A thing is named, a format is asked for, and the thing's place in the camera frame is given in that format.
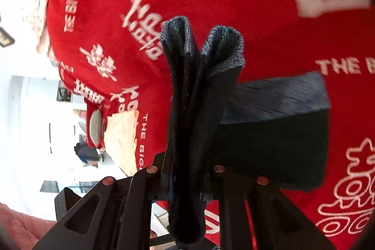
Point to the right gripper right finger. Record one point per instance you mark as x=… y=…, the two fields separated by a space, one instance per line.
x=255 y=214

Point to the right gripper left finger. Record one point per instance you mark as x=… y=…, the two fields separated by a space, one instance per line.
x=114 y=214

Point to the person right hand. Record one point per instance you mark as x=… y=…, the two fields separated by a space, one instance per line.
x=23 y=230

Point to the cream folded cloth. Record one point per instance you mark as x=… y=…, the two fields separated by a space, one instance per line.
x=120 y=140

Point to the red blanket with white characters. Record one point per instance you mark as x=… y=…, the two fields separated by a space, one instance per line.
x=109 y=51

